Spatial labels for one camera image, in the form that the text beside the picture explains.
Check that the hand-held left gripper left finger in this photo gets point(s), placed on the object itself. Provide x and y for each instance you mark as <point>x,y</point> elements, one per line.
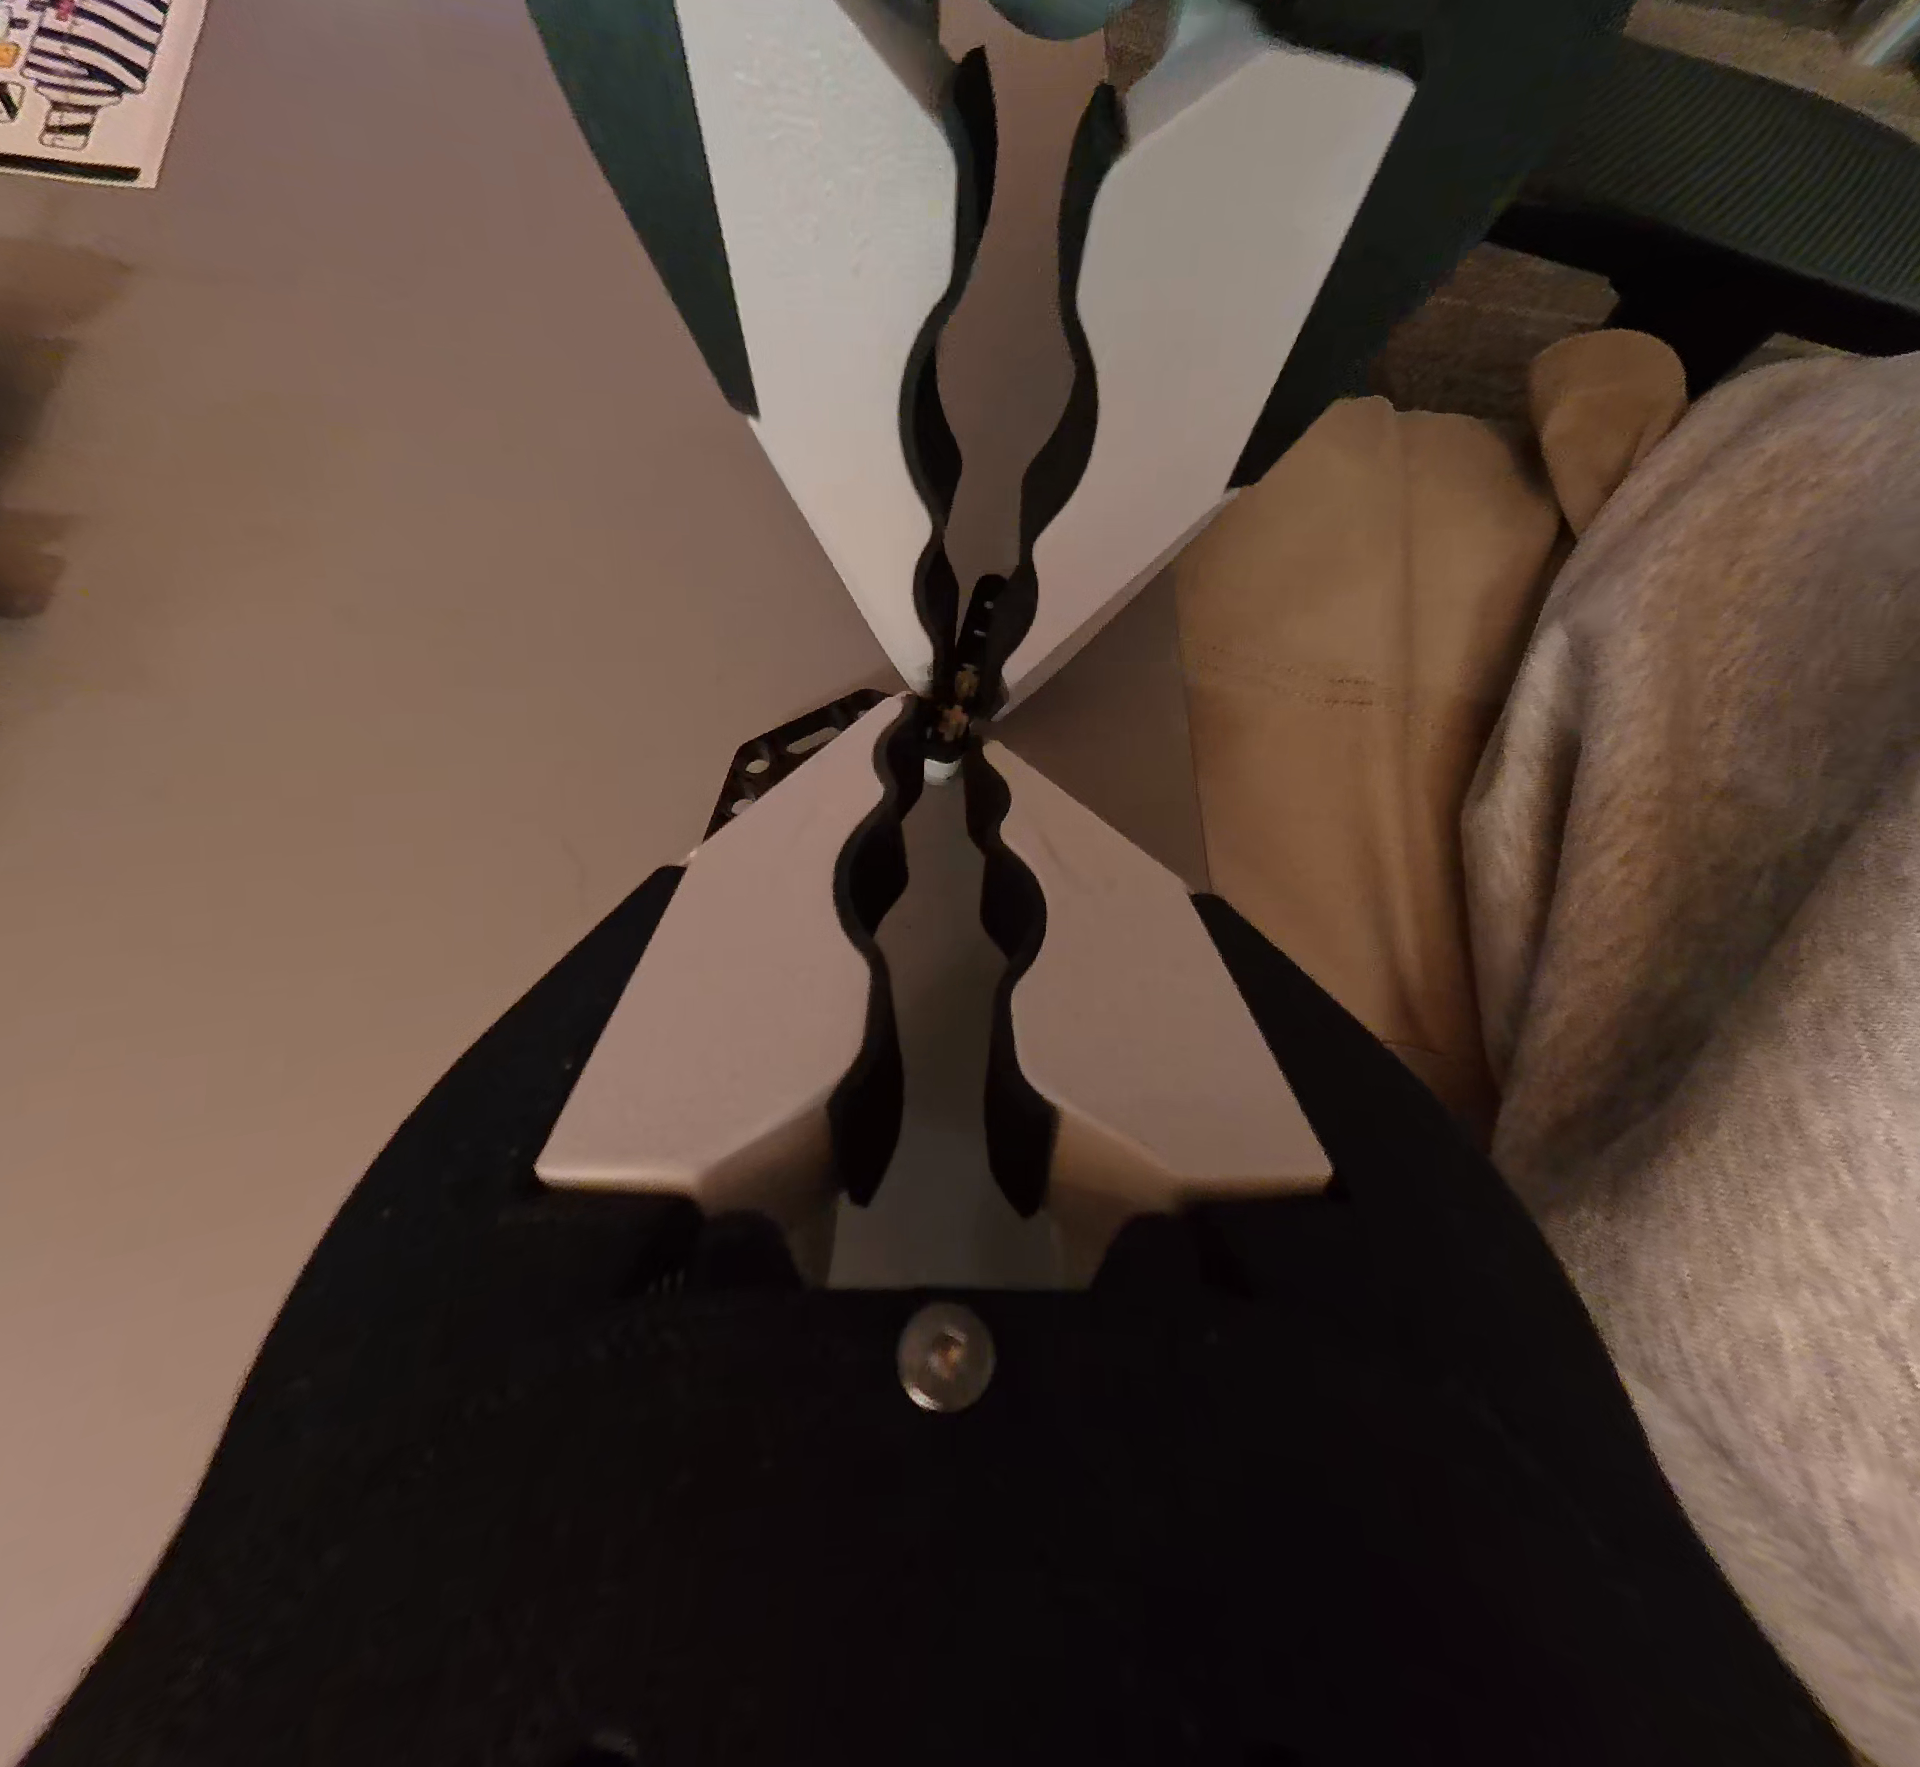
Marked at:
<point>705,1034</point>

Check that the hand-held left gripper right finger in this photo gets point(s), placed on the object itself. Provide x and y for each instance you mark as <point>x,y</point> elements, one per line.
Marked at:
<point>1169,1034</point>

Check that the black office chair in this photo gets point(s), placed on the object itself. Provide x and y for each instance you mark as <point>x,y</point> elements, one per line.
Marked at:
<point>1724,193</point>

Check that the zebra striped paper sheet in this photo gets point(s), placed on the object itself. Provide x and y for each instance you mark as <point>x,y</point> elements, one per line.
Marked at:
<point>103,27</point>

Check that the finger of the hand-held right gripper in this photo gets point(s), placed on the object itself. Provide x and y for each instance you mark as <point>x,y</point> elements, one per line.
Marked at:
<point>810,222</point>
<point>1245,253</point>

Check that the black lego beam assembly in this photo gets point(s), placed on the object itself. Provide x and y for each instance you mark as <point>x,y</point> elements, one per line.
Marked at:
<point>982,605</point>

